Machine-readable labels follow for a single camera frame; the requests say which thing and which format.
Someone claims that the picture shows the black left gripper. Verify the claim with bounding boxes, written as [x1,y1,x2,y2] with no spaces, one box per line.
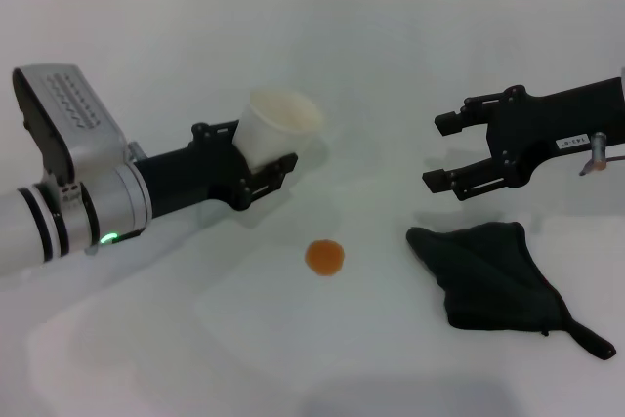
[131,118,300,222]

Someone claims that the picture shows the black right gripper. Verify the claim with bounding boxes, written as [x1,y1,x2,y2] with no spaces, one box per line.
[421,74,625,202]

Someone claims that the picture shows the white paper cup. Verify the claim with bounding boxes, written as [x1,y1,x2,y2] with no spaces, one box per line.
[233,88,324,169]

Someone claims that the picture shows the dark blue rag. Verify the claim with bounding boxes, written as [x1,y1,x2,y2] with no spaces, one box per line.
[405,220,617,362]

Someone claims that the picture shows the brown water stain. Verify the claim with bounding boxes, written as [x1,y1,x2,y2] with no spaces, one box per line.
[305,239,347,277]

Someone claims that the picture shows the silver cable connector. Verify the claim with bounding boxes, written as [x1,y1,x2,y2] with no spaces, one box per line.
[579,132,607,177]

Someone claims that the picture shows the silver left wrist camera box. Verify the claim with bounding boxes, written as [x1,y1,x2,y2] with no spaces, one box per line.
[12,64,130,188]

